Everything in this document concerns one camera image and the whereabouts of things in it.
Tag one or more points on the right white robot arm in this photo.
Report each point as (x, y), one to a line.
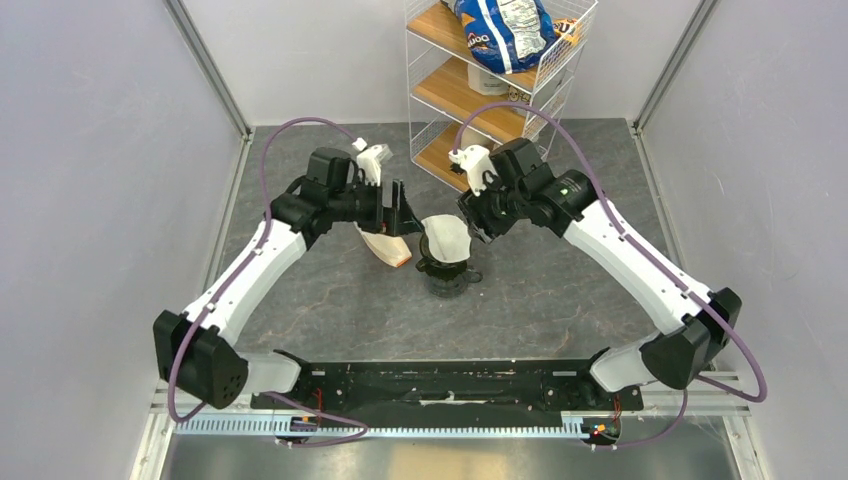
(514, 183)

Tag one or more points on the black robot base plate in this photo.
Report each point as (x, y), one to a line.
(457, 394)

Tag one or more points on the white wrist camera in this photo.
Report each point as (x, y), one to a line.
(369, 160)
(475, 164)

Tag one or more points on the white cup middle shelf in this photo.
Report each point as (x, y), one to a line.
(484, 82)

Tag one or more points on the white paper cup bottom shelf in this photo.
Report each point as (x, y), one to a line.
(471, 137)

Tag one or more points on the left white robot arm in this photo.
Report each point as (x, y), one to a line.
(195, 347)

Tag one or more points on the aluminium frame rail right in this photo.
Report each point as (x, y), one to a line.
(680, 52)

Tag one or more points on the coffee filter pack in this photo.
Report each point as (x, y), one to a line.
(392, 251)

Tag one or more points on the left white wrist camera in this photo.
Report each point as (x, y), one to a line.
(369, 160)

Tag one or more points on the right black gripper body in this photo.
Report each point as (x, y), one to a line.
(499, 205)

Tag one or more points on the aluminium frame rail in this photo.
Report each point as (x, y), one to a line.
(680, 52)
(202, 55)

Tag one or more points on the white slotted cable duct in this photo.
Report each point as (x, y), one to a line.
(299, 426)

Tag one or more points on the white wire wooden shelf rack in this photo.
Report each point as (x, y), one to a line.
(445, 84)

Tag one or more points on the white paper coffee filter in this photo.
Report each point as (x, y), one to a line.
(448, 238)

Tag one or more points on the aluminium frame rail left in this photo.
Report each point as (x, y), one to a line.
(202, 55)

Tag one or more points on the orange M&M candy bag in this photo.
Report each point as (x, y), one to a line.
(568, 28)

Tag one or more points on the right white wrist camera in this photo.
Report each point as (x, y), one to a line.
(475, 164)

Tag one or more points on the dark green coffee dripper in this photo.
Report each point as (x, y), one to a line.
(430, 266)

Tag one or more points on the blue Doritos chip bag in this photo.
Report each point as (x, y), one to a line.
(505, 36)

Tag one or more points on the printed paper cup middle shelf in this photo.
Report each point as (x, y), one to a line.
(518, 96)

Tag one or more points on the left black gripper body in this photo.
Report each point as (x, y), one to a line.
(367, 206)

